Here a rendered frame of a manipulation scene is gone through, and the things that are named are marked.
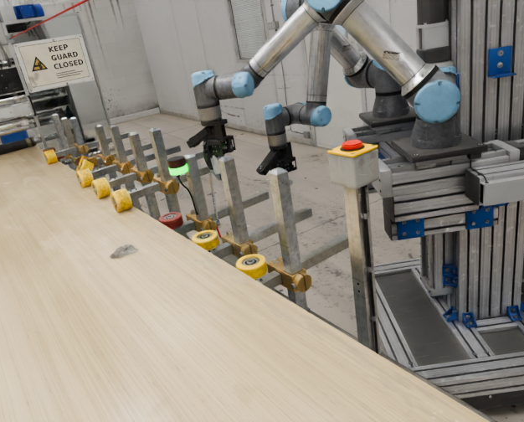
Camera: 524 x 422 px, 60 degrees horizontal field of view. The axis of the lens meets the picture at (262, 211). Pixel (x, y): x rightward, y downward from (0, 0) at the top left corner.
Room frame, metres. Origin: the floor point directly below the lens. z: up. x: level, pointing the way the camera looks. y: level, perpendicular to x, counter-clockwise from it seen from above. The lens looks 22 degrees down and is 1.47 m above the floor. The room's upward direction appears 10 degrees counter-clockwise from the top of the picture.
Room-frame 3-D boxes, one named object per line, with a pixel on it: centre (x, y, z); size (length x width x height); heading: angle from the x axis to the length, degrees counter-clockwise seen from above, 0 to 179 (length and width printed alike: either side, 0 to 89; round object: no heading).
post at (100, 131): (2.34, 0.74, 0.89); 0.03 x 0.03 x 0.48; 32
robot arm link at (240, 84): (1.48, 0.01, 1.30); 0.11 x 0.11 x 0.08; 69
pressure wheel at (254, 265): (1.05, 0.05, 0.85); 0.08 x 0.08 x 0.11
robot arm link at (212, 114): (1.51, 0.11, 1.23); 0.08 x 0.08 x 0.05
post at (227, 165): (1.28, 0.08, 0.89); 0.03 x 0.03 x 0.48; 32
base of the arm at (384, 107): (1.87, -0.60, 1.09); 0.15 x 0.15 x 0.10
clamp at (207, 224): (1.51, 0.23, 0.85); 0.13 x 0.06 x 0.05; 32
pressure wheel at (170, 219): (1.47, 0.32, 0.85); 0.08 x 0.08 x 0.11
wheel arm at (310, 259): (1.16, -0.12, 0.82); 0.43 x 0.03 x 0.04; 122
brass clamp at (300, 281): (1.09, -0.04, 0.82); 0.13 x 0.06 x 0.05; 32
